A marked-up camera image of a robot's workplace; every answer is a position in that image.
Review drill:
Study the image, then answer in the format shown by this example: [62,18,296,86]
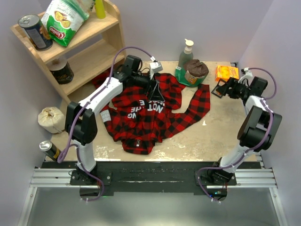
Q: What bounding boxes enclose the black square frame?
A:
[211,79,229,98]

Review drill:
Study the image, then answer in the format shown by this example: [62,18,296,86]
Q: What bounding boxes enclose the white cloth sack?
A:
[38,107,65,134]

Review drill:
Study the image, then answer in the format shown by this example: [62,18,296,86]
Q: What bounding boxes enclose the green chips bag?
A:
[41,0,95,47]

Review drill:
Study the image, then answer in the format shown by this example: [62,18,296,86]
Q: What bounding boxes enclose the orange snack box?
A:
[215,65,239,81]

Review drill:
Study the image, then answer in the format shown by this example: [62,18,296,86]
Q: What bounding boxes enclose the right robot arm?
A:
[206,77,282,185]

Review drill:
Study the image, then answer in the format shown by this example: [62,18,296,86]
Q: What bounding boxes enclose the blue tin can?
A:
[18,14,53,51]

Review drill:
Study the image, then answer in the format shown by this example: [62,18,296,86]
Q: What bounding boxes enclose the green soap dispenser bottle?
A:
[178,39,194,68]

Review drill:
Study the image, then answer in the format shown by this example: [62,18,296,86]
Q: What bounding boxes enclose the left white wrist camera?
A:
[149,62,163,80]

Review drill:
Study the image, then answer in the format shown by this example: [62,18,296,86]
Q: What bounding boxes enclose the black paper-topped jar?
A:
[47,57,74,84]

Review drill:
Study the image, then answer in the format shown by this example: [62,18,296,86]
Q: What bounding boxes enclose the green pouch with brown top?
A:
[174,59,209,87]

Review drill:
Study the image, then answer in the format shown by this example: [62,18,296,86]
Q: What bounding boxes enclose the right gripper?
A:
[216,77,250,99]

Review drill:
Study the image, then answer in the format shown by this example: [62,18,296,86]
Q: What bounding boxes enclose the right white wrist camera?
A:
[238,67,253,86]

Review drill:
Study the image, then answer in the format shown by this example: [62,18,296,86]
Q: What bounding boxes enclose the aluminium rail frame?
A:
[19,156,288,226]

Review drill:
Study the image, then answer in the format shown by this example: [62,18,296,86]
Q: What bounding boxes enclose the wooden shelf unit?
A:
[10,0,126,104]

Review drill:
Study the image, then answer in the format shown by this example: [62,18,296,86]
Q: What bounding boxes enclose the yellow bottle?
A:
[95,0,106,19]

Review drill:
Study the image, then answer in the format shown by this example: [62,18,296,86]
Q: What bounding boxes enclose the black gold drink can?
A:
[39,140,61,161]

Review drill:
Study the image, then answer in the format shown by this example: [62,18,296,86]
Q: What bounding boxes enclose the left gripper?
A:
[132,69,164,101]

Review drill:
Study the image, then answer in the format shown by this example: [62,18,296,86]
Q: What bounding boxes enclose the red black plaid shirt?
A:
[100,73,210,155]

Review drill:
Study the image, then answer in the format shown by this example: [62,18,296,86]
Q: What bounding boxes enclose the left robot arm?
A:
[64,55,164,185]

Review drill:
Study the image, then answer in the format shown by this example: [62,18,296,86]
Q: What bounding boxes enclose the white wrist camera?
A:
[238,67,253,86]
[149,62,163,80]

